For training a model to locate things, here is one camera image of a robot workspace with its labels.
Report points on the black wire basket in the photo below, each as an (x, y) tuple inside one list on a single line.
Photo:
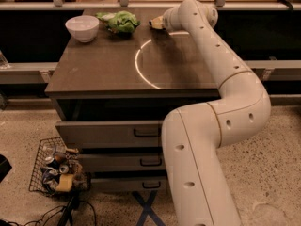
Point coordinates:
[(45, 179)]

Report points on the yellow sponge in basket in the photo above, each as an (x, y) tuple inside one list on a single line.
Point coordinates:
[(65, 183)]

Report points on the grey drawer cabinet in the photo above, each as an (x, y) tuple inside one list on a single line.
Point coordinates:
[(140, 77)]

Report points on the white bowl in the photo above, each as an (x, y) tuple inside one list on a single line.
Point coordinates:
[(83, 28)]

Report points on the middle grey drawer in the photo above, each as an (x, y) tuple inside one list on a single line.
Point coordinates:
[(113, 162)]

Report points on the blue tape cross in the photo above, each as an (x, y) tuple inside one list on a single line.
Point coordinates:
[(147, 211)]

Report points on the green rice chip bag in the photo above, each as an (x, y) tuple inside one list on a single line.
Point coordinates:
[(119, 22)]

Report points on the soda can in basket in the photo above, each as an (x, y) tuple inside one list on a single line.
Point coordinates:
[(51, 162)]

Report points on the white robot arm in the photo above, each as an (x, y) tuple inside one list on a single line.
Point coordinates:
[(192, 133)]

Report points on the grey drawer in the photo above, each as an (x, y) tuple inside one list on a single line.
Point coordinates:
[(113, 162), (129, 184), (110, 134)]

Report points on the bottom grey drawer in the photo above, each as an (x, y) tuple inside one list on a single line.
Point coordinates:
[(129, 184)]

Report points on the top grey drawer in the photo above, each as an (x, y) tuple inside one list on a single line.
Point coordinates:
[(110, 134)]

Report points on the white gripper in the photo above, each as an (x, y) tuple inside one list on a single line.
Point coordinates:
[(166, 21)]

